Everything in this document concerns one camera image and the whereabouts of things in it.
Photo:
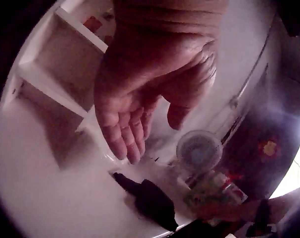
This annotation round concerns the person's right hand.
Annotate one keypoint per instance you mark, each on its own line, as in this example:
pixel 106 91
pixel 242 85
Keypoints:
pixel 222 213

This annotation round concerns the person's left hand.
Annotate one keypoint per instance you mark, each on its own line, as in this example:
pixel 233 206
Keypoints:
pixel 150 64

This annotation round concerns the person's left fingers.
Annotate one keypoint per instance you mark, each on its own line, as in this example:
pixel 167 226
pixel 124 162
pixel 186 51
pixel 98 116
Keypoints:
pixel 130 138

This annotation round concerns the person's left thumb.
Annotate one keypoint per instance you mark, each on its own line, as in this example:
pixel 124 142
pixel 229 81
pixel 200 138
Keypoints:
pixel 177 116

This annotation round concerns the small white desk fan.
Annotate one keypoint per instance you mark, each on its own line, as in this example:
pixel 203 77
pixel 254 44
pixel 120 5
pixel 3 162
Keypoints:
pixel 199 151

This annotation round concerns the black cloth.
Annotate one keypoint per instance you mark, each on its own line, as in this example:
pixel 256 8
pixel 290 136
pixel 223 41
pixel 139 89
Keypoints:
pixel 155 203

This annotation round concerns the dark cloth with flower print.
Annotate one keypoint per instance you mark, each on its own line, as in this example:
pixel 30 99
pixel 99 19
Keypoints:
pixel 261 153

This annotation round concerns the white shelf unit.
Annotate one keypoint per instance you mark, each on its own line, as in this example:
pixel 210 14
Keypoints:
pixel 53 67

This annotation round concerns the black wrist band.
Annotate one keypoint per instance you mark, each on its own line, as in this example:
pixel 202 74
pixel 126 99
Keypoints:
pixel 262 215

